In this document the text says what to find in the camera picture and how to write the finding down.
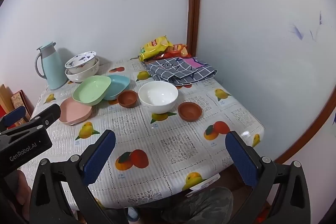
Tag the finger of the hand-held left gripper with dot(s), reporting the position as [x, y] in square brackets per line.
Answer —
[48, 115]
[14, 115]

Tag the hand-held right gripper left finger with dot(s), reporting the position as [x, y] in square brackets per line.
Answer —
[99, 158]

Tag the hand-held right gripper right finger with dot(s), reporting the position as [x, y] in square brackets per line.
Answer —
[241, 161]

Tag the small brown clay bowl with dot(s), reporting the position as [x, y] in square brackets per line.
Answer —
[189, 111]
[127, 98]

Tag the white bowl grey scroll pattern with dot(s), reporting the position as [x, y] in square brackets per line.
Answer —
[157, 95]
[85, 75]

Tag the person's left hand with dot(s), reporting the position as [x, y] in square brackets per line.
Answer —
[23, 187]

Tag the patterned red box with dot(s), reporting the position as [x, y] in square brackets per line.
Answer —
[19, 100]

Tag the wooden board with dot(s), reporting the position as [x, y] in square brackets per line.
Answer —
[5, 98]

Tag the pink plastic plate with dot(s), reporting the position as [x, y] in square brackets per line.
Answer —
[73, 112]

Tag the light blue thermos jug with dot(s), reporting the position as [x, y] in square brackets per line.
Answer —
[52, 69]

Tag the green plastic plate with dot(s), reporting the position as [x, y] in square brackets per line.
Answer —
[90, 90]

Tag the person's camouflage trouser leg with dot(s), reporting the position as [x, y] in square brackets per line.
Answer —
[202, 205]

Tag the floral patterned bowl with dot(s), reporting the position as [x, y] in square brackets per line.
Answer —
[81, 59]

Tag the fruit print tablecloth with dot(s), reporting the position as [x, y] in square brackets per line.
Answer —
[162, 140]

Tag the brown wooden baseboard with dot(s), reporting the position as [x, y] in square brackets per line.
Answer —
[309, 134]

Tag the blue plastic plate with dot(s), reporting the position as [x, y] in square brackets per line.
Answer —
[118, 87]

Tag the grey checked cloth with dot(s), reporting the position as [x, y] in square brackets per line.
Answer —
[178, 71]

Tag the yellow snack bag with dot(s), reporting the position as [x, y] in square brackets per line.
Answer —
[153, 49]

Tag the red snack bag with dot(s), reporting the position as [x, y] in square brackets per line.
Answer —
[178, 49]

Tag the brown wooden door frame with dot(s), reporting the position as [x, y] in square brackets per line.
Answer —
[194, 3]

